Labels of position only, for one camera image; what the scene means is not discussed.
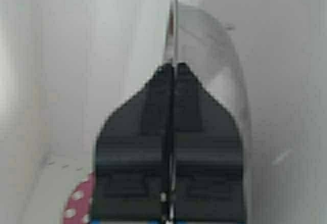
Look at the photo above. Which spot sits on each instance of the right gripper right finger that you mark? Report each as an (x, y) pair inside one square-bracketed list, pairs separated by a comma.
[(209, 155)]

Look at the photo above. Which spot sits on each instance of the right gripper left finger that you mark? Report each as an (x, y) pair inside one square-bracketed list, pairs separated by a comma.
[(131, 158)]

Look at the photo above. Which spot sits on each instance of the large stainless steel bowl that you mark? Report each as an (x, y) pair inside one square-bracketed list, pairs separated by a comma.
[(201, 41)]

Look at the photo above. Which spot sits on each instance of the pink polka dot object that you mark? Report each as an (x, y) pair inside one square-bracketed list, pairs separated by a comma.
[(77, 207)]

